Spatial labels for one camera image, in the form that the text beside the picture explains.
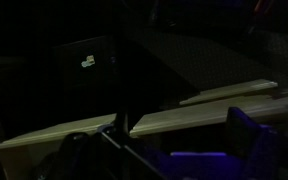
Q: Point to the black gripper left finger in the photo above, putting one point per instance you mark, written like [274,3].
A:
[72,153]

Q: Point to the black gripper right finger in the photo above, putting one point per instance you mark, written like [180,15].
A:
[247,140]

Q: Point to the dark box with sticker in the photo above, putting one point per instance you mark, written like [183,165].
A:
[84,76]

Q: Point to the large wooden drawer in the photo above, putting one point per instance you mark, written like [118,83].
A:
[197,115]

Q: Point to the small wooden drawer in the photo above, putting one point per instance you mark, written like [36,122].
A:
[60,130]

